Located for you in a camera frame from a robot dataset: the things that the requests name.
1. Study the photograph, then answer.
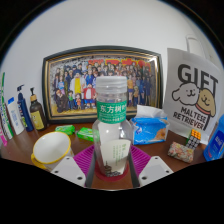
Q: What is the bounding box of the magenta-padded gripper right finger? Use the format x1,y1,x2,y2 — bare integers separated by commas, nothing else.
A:
129,145,174,188

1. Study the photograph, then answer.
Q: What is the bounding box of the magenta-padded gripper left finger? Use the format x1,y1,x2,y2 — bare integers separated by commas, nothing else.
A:
50,144,96,188

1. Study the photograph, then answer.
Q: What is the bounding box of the clear green-labelled drink bottle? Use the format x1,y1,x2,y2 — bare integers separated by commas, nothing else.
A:
92,75,134,178

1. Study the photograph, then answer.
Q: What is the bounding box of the blue tissue pack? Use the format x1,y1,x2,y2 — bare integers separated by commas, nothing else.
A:
129,104,170,146

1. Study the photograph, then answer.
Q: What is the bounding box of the puzzle cube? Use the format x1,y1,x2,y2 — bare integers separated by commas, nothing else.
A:
185,128,202,150

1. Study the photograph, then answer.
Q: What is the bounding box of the amber pump bottle yellow label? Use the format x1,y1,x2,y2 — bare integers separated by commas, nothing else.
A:
29,87,48,132

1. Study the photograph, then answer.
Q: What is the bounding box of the blue detergent bottle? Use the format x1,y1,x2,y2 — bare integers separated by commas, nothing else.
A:
203,113,224,162

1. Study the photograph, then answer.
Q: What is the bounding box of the blue pump bottle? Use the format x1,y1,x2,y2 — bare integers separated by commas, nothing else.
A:
16,84,35,133

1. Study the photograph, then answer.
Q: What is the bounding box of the white bottle with blue cap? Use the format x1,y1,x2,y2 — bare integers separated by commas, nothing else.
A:
7,97,26,136

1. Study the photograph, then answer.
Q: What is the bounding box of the white printed gift bag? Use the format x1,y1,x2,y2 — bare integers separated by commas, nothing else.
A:
162,34,224,146

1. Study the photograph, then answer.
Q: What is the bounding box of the white and blue shuttlecock tube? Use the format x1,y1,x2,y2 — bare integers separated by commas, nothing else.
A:
0,72,14,141

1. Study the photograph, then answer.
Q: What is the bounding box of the framed group picture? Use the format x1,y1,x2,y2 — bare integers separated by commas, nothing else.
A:
41,45,164,125

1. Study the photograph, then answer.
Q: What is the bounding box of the white mug with yellow handle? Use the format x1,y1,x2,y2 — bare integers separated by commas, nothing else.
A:
30,131,73,171

